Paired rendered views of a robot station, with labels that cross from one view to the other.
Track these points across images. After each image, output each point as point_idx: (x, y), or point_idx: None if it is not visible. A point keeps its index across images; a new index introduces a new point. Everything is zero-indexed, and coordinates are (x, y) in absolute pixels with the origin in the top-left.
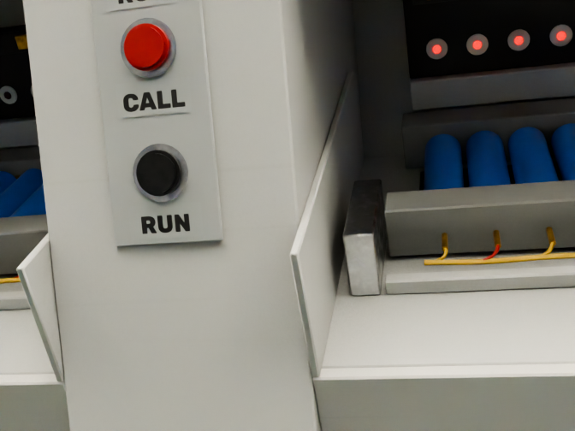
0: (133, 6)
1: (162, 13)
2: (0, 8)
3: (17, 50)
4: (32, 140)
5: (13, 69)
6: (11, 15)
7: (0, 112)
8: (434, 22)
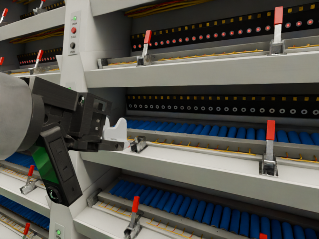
0: None
1: None
2: (280, 88)
3: (303, 100)
4: (296, 124)
5: (297, 105)
6: (284, 91)
7: (287, 115)
8: None
